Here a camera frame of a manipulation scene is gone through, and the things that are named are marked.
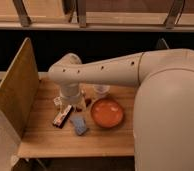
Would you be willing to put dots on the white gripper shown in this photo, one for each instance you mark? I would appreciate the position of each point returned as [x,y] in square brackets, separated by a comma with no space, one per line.
[70,94]

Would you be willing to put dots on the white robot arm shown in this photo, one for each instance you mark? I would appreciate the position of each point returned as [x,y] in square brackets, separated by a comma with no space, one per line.
[163,114]

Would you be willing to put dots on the clear plastic cup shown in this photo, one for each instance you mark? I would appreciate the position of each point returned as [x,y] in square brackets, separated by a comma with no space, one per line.
[101,91]

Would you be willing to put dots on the orange plate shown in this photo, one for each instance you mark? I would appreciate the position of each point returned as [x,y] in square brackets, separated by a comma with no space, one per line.
[107,113]

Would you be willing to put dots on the left wooden divider panel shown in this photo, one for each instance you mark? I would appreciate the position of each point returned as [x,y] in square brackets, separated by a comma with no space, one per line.
[17,90]

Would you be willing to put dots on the right dark divider panel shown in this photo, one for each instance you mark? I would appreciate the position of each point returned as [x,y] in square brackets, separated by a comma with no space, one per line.
[161,44]

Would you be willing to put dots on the wooden shelf frame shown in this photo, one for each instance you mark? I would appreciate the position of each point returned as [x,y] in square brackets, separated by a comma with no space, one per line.
[98,15]

